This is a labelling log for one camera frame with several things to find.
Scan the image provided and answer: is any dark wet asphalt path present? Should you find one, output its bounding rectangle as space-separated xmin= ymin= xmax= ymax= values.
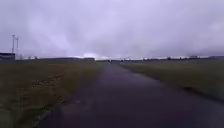
xmin=33 ymin=60 xmax=224 ymax=128

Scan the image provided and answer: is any grass field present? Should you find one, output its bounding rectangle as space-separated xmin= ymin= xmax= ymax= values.
xmin=117 ymin=58 xmax=224 ymax=102
xmin=0 ymin=59 xmax=105 ymax=128

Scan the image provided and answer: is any tall light mast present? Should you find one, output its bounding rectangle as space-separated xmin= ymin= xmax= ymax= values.
xmin=11 ymin=34 xmax=20 ymax=61

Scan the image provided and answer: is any dark low building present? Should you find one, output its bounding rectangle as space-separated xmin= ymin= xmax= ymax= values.
xmin=0 ymin=52 xmax=16 ymax=61

